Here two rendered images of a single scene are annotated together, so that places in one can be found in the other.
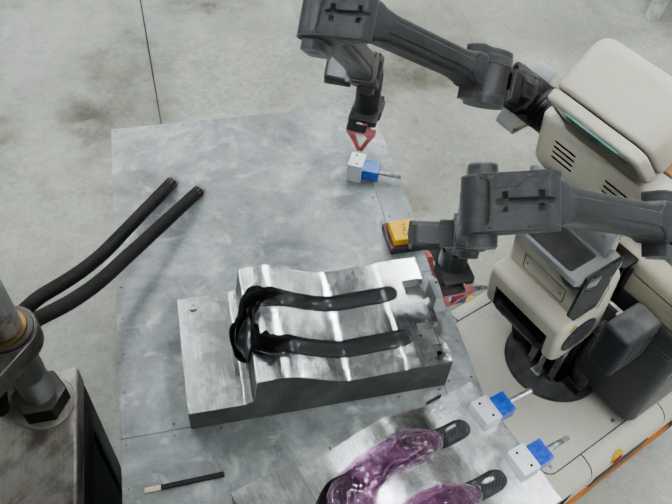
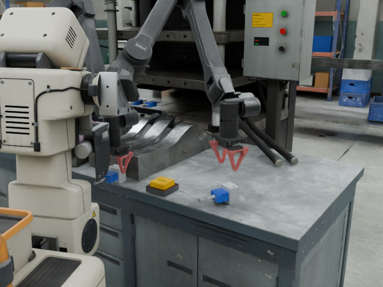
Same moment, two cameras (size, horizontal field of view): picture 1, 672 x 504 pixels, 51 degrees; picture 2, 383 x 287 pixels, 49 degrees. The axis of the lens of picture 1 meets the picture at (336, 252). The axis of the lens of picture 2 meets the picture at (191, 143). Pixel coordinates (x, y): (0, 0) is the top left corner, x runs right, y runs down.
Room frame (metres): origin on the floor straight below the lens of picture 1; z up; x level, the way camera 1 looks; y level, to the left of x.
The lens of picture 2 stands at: (2.17, -0.90, 1.36)
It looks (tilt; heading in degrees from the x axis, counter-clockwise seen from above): 17 degrees down; 141
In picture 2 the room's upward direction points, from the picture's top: straight up
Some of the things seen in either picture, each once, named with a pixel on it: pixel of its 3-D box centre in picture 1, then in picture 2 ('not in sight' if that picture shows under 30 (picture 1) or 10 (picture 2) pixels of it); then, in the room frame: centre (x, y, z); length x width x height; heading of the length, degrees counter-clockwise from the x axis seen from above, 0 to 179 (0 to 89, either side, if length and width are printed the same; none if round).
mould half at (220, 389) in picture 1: (310, 331); (155, 140); (0.78, 0.04, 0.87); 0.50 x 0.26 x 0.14; 106
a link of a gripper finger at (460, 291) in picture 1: (451, 287); not in sight; (0.90, -0.24, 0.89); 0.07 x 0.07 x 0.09; 17
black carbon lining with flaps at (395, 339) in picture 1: (320, 320); (150, 130); (0.77, 0.02, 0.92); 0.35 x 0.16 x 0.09; 106
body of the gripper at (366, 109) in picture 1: (367, 100); (228, 130); (1.30, -0.04, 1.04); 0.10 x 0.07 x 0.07; 169
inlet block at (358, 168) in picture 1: (374, 171); (216, 196); (1.29, -0.08, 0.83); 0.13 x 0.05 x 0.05; 80
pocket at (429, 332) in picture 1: (429, 338); not in sight; (0.78, -0.20, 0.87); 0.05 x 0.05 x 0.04; 16
